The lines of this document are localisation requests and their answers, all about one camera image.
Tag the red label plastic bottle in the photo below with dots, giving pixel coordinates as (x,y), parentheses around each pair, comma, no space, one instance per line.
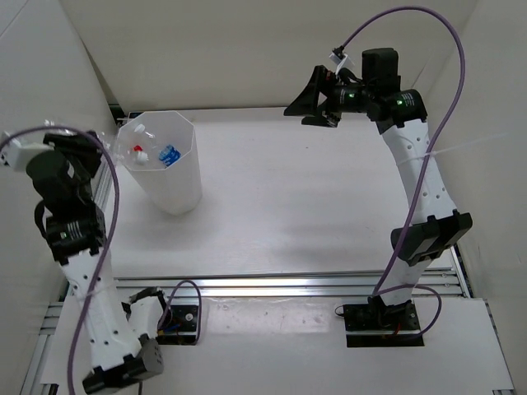
(139,156)

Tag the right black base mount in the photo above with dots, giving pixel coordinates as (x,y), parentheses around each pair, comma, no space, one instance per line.
(365,328)

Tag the white octagonal plastic bin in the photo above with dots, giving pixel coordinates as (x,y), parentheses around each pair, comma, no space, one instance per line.
(176,189)

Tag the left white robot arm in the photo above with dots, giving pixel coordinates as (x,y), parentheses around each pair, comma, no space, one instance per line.
(122,335)

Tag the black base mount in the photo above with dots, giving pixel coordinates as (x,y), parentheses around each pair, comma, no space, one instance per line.
(181,326)
(365,328)

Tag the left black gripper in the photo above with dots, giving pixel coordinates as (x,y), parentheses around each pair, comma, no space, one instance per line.
(79,146)

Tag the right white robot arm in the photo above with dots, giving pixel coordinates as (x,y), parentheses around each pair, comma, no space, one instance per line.
(434,222)

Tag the aluminium frame rail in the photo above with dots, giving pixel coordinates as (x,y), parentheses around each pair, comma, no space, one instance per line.
(445,282)

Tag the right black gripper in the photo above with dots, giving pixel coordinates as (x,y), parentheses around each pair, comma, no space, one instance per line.
(306,104)

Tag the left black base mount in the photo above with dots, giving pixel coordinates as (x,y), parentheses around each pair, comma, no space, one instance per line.
(181,326)

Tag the blue label clear bottle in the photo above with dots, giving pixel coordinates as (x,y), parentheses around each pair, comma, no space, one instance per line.
(169,155)

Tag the white cable tie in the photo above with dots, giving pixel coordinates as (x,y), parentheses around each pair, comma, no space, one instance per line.
(480,140)

